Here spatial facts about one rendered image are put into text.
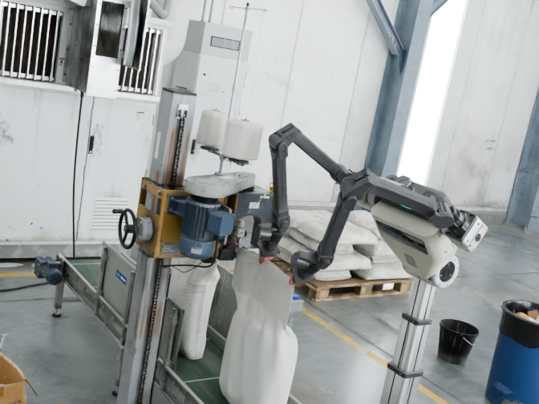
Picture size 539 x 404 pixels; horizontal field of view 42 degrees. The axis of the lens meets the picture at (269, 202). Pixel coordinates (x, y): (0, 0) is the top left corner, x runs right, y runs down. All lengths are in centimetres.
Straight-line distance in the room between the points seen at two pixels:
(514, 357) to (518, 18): 688
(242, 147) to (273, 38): 514
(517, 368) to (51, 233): 364
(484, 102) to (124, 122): 614
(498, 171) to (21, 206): 756
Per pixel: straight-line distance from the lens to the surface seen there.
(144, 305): 328
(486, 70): 1056
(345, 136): 891
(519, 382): 492
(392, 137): 893
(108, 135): 588
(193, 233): 298
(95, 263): 499
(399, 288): 679
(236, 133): 297
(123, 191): 604
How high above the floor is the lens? 199
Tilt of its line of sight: 12 degrees down
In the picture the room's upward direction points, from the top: 10 degrees clockwise
